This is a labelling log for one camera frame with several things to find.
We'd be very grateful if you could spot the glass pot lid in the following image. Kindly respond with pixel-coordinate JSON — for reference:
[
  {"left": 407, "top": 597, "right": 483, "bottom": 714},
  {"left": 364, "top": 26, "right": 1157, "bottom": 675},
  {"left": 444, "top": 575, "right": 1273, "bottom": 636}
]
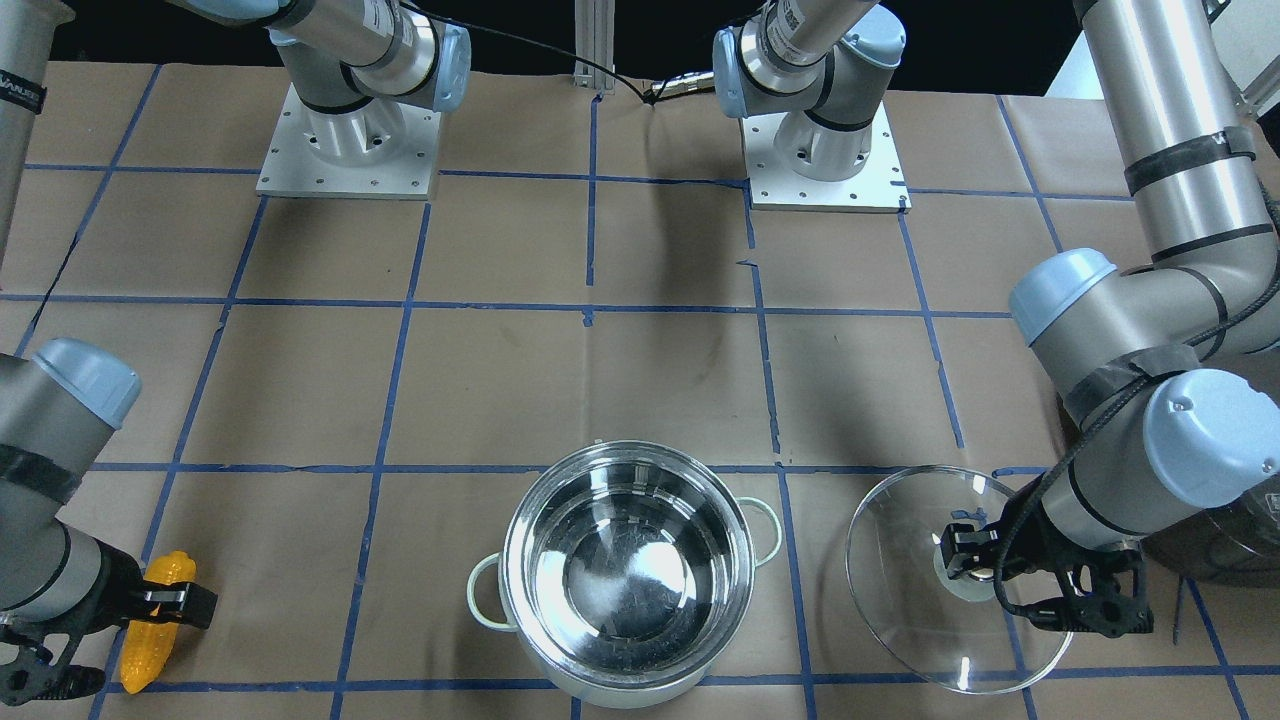
[{"left": 845, "top": 466, "right": 1074, "bottom": 694}]

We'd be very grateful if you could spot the aluminium frame post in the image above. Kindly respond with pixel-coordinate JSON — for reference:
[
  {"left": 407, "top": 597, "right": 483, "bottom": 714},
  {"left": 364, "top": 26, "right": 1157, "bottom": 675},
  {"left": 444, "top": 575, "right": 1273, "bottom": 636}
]
[{"left": 573, "top": 0, "right": 616, "bottom": 95}]

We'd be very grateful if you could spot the yellow plastic corn cob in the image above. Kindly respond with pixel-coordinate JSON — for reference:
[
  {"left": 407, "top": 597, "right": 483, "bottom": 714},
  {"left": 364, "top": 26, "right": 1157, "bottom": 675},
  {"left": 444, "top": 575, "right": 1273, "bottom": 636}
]
[{"left": 119, "top": 550, "right": 197, "bottom": 694}]

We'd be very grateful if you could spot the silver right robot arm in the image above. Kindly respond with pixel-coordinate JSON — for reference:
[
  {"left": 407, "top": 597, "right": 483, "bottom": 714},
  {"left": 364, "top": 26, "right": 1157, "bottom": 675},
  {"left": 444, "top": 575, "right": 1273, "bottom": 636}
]
[{"left": 3, "top": 1, "right": 436, "bottom": 717}]

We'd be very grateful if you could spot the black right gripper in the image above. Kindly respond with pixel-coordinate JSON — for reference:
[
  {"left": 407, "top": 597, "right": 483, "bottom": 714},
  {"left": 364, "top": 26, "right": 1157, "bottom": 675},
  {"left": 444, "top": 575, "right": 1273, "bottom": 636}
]
[{"left": 1, "top": 544, "right": 219, "bottom": 706}]

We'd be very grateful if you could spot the dark grey rice cooker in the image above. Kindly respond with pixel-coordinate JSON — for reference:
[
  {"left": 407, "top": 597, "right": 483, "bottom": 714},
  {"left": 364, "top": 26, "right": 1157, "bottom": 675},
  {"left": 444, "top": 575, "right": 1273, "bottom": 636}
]
[{"left": 1044, "top": 372, "right": 1277, "bottom": 588}]

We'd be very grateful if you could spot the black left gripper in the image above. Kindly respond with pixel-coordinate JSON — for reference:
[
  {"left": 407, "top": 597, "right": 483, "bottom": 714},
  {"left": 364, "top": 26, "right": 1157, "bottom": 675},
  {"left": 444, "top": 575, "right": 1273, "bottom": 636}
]
[{"left": 938, "top": 478, "right": 1153, "bottom": 638}]

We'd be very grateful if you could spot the pale green steel pot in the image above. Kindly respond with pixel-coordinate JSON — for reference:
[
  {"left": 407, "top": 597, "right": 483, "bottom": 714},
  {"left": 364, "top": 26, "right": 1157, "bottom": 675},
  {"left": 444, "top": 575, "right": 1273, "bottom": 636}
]
[{"left": 466, "top": 439, "right": 785, "bottom": 710}]

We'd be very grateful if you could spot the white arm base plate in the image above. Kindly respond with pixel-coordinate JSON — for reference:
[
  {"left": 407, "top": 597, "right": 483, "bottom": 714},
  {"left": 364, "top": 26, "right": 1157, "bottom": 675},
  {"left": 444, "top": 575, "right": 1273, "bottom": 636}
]
[
  {"left": 740, "top": 104, "right": 913, "bottom": 213},
  {"left": 256, "top": 88, "right": 445, "bottom": 201}
]

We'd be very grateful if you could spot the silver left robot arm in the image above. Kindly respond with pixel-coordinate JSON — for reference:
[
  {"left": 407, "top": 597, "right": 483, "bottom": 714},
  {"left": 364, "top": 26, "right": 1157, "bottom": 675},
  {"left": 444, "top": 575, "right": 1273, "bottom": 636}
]
[{"left": 925, "top": 1, "right": 1277, "bottom": 637}]

